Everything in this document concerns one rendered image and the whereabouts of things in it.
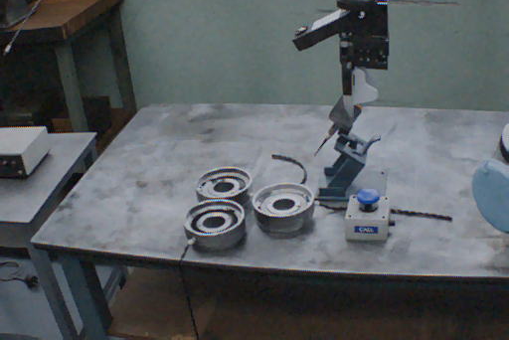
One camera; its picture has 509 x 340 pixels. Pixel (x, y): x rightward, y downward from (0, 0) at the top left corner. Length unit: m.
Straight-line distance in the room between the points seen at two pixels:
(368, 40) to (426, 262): 0.37
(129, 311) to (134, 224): 0.26
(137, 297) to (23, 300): 0.73
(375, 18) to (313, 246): 0.39
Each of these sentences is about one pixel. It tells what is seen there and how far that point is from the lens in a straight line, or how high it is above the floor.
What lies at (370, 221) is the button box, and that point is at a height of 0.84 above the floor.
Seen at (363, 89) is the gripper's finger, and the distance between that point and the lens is 1.09.
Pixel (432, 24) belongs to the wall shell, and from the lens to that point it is 2.64.
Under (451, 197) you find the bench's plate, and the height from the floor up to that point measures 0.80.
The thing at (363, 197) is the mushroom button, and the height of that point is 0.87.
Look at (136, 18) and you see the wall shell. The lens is 2.92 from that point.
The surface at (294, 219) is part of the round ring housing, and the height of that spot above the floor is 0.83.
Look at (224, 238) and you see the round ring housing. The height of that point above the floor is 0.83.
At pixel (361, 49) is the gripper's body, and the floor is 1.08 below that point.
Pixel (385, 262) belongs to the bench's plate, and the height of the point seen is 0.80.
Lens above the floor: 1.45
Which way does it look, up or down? 29 degrees down
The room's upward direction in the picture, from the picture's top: 6 degrees counter-clockwise
